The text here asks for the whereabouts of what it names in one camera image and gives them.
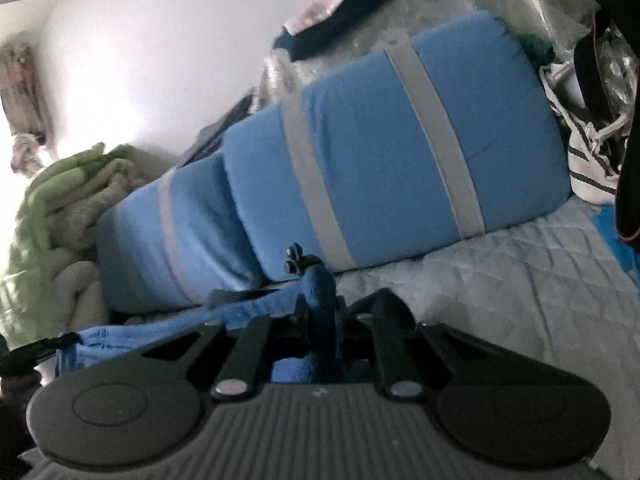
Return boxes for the blue fleece garment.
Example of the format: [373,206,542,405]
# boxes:
[54,266,344,377]

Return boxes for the grey quilted bedspread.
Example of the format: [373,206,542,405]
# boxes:
[336,197,639,479]

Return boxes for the small blue striped pillow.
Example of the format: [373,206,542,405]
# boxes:
[96,153,266,314]

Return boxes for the patterned curtain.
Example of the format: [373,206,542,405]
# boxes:
[1,40,53,179]

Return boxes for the green white blanket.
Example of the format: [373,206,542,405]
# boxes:
[0,142,151,351]

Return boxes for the white navy striped bag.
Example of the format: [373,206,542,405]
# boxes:
[538,62,632,206]

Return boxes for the large blue striped pillow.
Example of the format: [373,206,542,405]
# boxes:
[222,11,570,282]

